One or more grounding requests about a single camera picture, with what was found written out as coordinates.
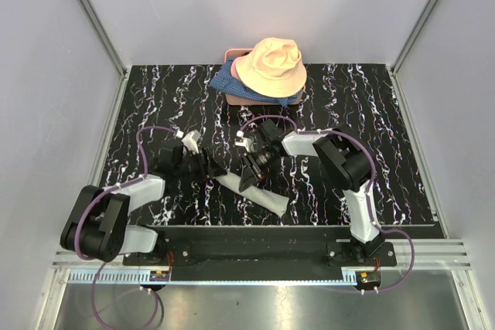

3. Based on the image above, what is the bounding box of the grey cloth napkin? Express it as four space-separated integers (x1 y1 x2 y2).
215 172 289 217

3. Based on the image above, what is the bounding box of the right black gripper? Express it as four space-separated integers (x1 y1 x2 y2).
240 146 281 192

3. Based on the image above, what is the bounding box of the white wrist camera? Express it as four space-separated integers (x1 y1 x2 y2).
175 130 201 154
234 131 253 152

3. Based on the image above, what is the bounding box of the white slotted cable duct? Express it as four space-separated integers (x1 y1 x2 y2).
68 269 170 284

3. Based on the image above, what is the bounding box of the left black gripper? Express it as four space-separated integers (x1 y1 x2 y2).
175 147 227 183

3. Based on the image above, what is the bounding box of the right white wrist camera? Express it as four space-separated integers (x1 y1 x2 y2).
234 131 253 152

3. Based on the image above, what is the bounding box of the pink plastic tray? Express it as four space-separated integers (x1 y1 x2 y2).
224 48 306 106

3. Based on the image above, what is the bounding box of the peach bucket hat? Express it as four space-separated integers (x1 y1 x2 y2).
234 37 307 98

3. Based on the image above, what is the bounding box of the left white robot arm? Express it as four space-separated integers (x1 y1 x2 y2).
60 142 227 265

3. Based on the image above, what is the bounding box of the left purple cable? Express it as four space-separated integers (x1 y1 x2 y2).
75 125 183 327

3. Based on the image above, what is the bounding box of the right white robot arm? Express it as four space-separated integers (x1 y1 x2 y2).
236 115 384 266

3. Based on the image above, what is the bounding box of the blue patterned cloth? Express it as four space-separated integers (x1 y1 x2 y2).
210 58 305 107

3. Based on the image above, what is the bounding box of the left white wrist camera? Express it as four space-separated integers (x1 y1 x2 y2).
175 130 201 154

